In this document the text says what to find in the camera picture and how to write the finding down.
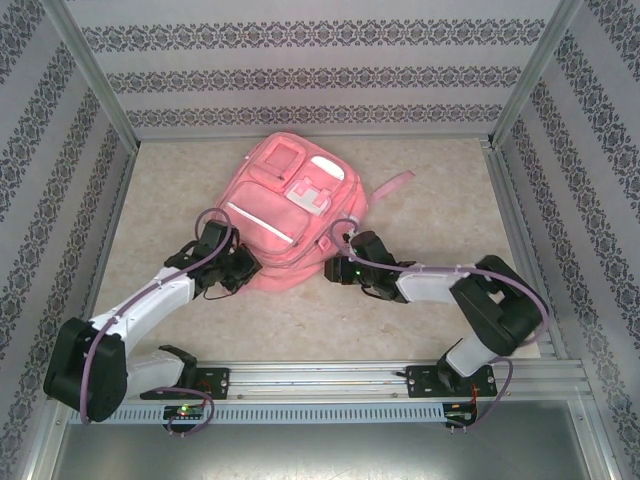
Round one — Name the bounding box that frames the pink backpack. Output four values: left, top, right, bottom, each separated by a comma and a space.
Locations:
213, 130, 417, 295

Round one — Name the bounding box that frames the left small circuit board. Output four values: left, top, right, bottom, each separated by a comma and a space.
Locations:
163, 404, 207, 421

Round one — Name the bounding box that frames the small circuit board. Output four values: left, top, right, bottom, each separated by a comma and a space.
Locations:
163, 404, 207, 421
444, 402, 479, 426

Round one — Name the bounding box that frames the right small circuit board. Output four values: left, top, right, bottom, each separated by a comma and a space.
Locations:
444, 402, 479, 426

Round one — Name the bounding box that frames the grey metal sheet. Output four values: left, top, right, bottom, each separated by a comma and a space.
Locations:
29, 399, 621, 480

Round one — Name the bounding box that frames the aluminium side rail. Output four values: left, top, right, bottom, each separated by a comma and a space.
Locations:
69, 142, 141, 364
487, 142, 571, 361

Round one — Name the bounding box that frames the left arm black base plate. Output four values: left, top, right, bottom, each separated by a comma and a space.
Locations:
139, 367, 231, 401

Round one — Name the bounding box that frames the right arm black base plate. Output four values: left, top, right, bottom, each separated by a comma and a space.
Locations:
405, 363, 499, 399

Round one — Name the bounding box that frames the thin aluminium back rail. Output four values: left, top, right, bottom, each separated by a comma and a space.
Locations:
134, 130, 496, 144

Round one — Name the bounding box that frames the aluminium mounting rail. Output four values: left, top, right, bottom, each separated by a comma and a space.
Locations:
47, 359, 589, 401

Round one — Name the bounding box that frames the slotted grey cable duct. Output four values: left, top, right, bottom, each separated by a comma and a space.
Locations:
67, 402, 446, 425

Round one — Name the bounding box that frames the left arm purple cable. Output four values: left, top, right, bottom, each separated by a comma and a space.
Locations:
79, 207, 236, 437

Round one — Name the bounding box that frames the aluminium frame post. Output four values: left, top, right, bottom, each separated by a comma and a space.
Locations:
489, 0, 584, 149
42, 0, 141, 151

